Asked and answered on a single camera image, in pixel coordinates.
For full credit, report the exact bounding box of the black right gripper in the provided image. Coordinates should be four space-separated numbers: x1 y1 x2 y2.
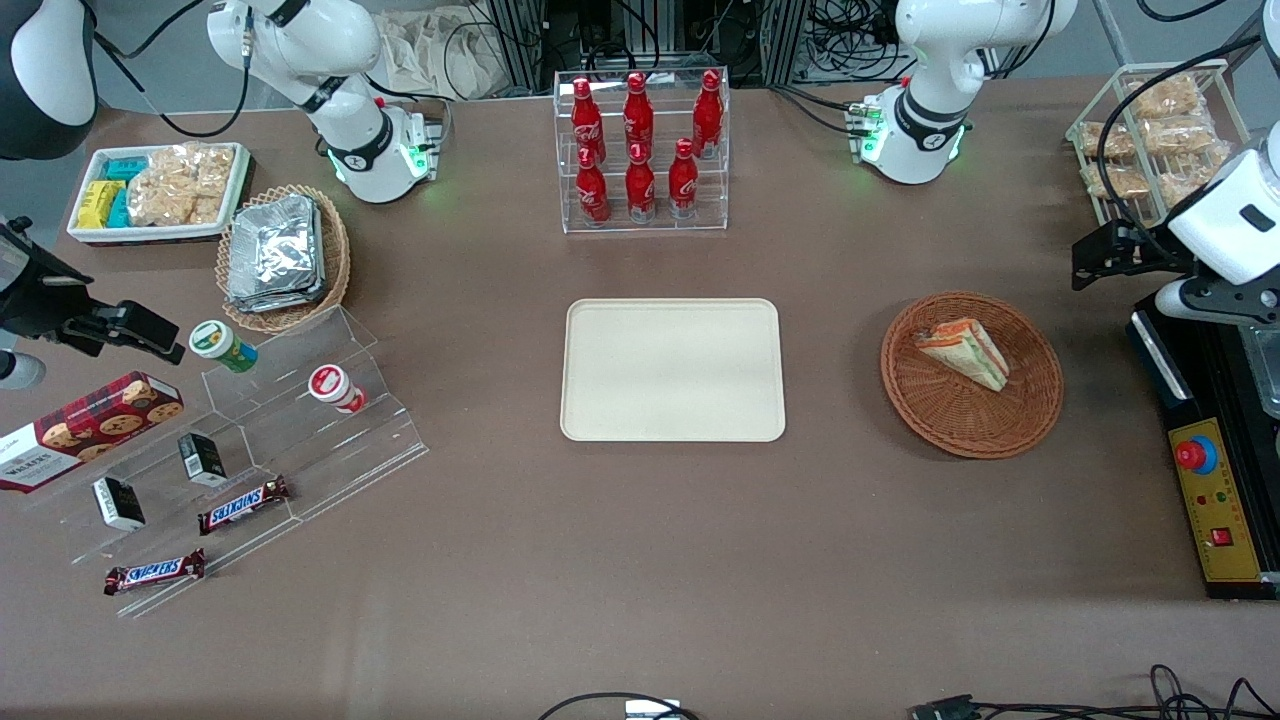
0 218 188 364

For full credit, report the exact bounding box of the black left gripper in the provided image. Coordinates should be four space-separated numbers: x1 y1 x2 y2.
1071 221 1199 292

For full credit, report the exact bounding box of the triangle sandwich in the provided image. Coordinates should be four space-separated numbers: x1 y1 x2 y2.
914 318 1011 393

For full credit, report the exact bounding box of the white rectangular snack tray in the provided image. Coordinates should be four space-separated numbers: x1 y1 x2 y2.
67 142 252 247

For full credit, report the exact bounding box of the round shallow wicker basket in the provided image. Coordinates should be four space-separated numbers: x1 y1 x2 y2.
880 291 1065 461

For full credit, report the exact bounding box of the deep oval wicker basket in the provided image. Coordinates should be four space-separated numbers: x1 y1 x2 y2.
216 184 352 335

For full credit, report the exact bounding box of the beige plastic tray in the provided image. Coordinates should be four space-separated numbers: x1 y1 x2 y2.
559 298 788 444

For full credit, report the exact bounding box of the clear bagged fried snack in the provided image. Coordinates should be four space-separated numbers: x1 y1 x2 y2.
1084 162 1152 200
1155 148 1233 209
1127 77 1207 122
1078 121 1137 161
1140 117 1217 157

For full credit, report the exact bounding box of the red tartan cookie box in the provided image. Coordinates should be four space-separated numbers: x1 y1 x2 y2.
0 370 186 494

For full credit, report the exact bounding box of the green lidded snack cup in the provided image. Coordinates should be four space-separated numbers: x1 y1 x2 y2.
189 319 259 375

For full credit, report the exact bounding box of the yellow snack packet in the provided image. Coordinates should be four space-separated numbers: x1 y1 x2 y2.
77 179 126 230

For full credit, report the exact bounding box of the small black box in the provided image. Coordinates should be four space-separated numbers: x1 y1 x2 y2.
177 431 229 489
91 476 147 533

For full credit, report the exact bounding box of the clear bag of rice crackers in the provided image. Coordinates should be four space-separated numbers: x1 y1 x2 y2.
127 142 237 227

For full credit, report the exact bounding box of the stack of foil packets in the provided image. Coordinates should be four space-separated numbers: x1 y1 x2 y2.
226 194 327 314

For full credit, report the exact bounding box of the clear plastic container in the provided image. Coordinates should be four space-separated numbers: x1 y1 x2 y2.
1241 324 1280 418

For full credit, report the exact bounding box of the brown snickers bar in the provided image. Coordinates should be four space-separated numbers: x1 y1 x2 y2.
196 475 292 537
103 547 207 598

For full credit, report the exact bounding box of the red lidded snack cup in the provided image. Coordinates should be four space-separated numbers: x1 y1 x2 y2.
307 364 369 415

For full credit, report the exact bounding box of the clear acrylic stepped shelf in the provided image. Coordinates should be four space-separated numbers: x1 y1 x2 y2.
20 305 431 620

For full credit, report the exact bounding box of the black and yellow control box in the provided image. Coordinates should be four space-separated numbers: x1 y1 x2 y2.
1127 293 1280 602

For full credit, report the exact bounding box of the red cola bottle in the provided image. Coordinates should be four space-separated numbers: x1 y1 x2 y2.
571 77 607 167
622 71 655 161
625 142 658 224
692 69 725 160
576 146 612 227
667 137 700 220

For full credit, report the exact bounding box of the beige cloth bag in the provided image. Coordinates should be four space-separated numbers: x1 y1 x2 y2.
378 5 513 102

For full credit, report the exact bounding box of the clear acrylic bottle rack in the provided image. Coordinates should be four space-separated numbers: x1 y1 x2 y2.
553 67 732 235

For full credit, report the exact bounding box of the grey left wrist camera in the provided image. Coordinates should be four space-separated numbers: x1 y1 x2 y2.
1154 277 1280 328

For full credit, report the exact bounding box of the white wire rack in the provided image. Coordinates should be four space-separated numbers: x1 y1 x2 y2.
1064 59 1253 230

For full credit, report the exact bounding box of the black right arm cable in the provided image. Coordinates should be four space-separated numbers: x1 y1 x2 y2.
92 0 253 139

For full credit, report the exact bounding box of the bundle of black cables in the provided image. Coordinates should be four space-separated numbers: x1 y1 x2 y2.
770 0 916 136

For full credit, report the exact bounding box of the black connector with cables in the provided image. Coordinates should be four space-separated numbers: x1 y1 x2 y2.
908 664 1280 720

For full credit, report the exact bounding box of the black looped table cable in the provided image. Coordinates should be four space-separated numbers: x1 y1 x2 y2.
537 691 703 720

